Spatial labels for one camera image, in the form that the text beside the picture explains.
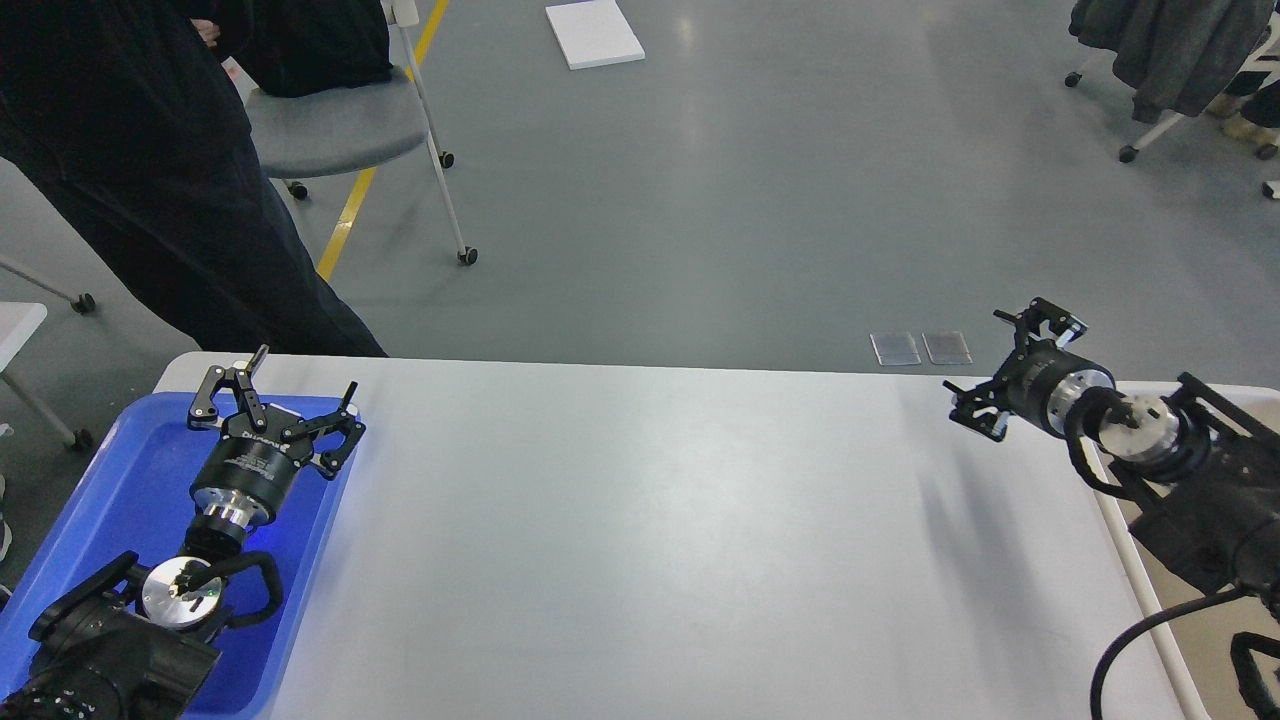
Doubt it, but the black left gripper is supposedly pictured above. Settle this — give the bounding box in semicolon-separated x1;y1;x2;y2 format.
189;346;369;525

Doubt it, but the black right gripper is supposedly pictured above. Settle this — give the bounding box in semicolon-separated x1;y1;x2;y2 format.
942;297;1116;443

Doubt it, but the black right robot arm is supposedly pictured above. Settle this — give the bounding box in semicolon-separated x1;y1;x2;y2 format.
947;297;1279;719

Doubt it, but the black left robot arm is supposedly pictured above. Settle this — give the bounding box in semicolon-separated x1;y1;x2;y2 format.
3;351;366;719

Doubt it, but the clear floor plate right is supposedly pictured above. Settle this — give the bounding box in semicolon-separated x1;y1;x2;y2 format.
922;331;973;366

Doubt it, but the clear floor plate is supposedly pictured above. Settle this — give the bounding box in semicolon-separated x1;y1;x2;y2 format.
922;331;973;366
869;331;922;366

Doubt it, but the blue plastic tray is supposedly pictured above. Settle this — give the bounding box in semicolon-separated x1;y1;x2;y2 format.
1;392;349;719

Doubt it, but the clear floor plate left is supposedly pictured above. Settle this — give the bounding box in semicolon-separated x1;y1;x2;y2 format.
869;331;922;366

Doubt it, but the white side table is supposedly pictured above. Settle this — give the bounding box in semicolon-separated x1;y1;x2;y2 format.
1;255;97;454

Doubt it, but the grey office chair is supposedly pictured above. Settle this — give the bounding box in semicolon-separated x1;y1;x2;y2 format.
244;1;477;266

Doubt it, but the beige plastic bin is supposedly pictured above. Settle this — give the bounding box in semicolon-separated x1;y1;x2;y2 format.
1066;374;1277;719

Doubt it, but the person in black clothes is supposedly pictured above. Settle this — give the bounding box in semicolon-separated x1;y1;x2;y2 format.
1;1;384;357

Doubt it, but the chair with grey jacket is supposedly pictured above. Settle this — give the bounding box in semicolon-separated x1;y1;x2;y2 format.
1064;1;1277;163

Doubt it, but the black bag on chair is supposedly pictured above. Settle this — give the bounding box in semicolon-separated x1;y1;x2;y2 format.
211;1;392;97

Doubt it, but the white board on floor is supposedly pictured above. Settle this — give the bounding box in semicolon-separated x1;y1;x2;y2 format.
544;1;646;70

